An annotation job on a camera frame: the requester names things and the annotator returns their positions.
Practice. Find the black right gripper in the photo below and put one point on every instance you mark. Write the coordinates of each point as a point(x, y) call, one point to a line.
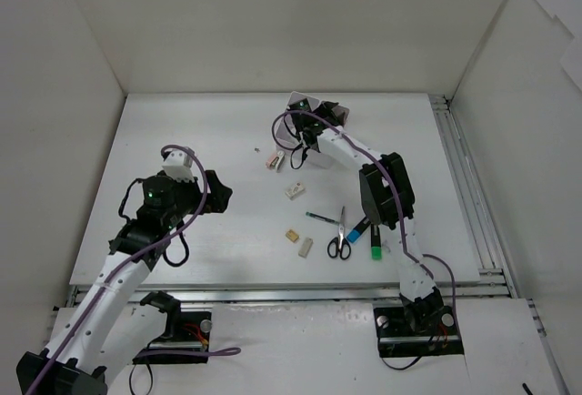
point(316, 113)

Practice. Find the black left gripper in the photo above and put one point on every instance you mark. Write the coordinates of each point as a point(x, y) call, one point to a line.
point(211, 190)

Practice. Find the green pen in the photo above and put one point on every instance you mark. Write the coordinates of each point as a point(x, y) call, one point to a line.
point(321, 218)

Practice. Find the blue highlighter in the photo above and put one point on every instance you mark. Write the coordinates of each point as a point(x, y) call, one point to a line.
point(358, 230)

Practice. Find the green highlighter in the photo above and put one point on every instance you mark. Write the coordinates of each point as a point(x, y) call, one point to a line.
point(375, 242)

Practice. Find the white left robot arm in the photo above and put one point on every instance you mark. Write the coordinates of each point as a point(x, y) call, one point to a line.
point(96, 345)

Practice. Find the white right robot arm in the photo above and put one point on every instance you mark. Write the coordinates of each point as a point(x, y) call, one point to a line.
point(386, 196)

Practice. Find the white divided organizer right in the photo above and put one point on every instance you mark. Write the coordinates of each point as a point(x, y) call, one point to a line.
point(327, 158)

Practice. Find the white divided organizer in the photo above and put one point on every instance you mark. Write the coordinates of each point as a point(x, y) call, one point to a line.
point(285, 132)
point(327, 158)

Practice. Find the white divided organizer left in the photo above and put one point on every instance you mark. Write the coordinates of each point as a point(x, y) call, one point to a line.
point(285, 132)

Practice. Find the pink white stapler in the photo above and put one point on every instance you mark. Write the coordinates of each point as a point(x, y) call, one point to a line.
point(276, 160)

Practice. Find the tan small eraser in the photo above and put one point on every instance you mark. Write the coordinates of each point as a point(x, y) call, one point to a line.
point(292, 235)

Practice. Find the beige long eraser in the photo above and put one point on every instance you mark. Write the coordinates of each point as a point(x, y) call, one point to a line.
point(306, 245)

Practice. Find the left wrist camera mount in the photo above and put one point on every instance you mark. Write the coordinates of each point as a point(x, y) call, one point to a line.
point(178, 166)

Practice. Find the black handled scissors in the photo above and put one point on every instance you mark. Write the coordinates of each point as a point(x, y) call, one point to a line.
point(339, 246)

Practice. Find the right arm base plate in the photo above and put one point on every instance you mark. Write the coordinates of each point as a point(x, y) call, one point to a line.
point(397, 340)

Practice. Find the aluminium rail frame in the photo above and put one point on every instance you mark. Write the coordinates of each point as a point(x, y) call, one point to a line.
point(244, 254)

